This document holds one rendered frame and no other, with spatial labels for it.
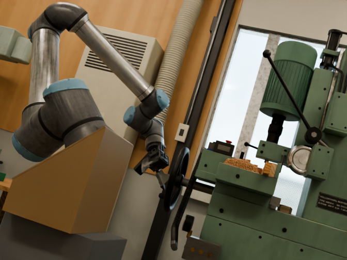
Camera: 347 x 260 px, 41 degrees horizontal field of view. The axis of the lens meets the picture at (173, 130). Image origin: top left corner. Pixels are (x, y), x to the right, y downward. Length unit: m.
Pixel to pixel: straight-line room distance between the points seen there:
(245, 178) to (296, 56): 0.62
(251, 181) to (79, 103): 0.64
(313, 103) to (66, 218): 1.11
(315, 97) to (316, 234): 0.57
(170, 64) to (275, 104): 1.62
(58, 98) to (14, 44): 2.18
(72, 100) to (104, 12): 2.49
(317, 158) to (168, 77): 1.83
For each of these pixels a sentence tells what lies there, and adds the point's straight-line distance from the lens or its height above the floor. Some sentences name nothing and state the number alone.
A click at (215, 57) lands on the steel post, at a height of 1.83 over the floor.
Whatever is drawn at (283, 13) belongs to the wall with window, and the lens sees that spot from 3.69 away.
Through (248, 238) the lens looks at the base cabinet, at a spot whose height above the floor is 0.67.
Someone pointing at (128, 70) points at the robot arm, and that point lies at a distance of 2.06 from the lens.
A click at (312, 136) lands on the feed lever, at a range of 1.84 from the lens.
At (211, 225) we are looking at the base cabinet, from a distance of 1.74.
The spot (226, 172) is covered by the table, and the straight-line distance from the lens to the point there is 1.65.
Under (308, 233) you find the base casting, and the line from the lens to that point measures 1.76.
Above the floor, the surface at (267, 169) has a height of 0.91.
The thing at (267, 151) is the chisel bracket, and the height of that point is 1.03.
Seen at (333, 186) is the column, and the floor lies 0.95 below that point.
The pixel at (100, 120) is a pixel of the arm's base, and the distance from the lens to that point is 1.53.
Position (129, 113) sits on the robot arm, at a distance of 2.15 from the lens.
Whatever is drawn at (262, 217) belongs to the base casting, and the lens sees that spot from 1.74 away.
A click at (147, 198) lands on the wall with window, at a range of 3.45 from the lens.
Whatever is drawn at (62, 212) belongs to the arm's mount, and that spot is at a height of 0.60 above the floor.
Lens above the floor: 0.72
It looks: 8 degrees up
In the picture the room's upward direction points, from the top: 17 degrees clockwise
